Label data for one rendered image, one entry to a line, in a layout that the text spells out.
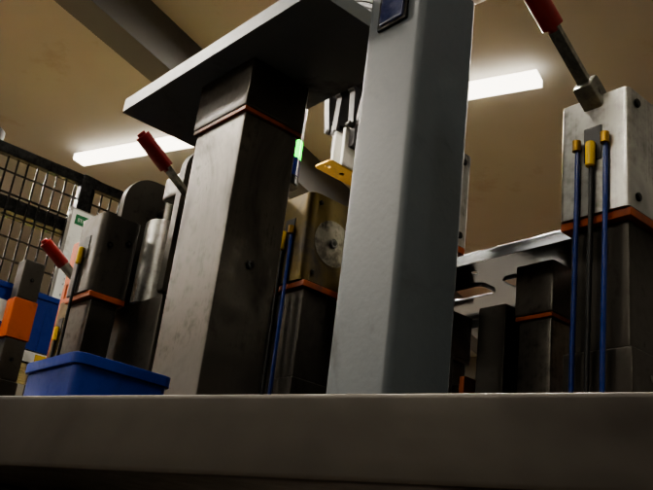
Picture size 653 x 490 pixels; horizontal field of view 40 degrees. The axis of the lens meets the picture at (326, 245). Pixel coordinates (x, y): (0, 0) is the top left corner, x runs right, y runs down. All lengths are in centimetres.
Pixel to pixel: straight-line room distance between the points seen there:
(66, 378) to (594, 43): 472
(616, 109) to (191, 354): 45
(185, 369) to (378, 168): 28
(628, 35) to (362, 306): 466
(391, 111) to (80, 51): 532
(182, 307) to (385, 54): 32
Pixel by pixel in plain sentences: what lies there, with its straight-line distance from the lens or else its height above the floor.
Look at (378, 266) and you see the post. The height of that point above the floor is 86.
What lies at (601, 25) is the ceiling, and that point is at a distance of 521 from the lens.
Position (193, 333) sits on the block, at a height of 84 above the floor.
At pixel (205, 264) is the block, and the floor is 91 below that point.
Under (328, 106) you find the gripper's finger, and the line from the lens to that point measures 152.
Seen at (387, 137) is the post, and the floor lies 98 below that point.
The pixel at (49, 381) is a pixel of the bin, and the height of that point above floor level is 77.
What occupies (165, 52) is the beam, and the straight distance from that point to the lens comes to 539.
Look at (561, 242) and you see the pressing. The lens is 99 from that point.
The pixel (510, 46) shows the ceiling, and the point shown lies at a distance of 534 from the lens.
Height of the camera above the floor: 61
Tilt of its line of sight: 22 degrees up
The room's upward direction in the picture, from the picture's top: 7 degrees clockwise
